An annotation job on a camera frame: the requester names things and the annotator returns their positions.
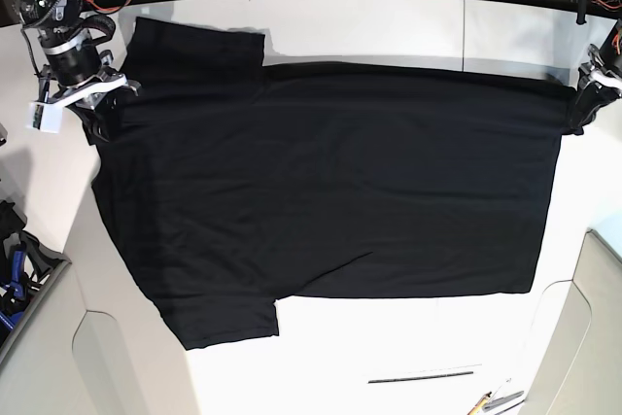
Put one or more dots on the black T-shirt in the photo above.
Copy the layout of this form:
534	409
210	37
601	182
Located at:
232	184

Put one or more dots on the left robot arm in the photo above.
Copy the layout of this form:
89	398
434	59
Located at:
613	38

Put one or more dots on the black ruler strip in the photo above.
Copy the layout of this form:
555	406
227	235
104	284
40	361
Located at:
421	377

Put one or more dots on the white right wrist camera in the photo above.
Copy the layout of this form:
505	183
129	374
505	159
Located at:
44	117

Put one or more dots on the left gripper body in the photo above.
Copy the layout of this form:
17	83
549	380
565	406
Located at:
600	76

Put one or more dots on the grey plastic tray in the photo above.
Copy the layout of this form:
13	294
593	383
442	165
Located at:
581	369

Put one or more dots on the yellow black pen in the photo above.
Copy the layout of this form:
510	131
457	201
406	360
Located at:
480	404

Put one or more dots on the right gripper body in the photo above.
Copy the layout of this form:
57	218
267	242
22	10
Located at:
78	74

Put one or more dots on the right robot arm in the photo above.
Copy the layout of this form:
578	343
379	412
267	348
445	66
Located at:
65	17

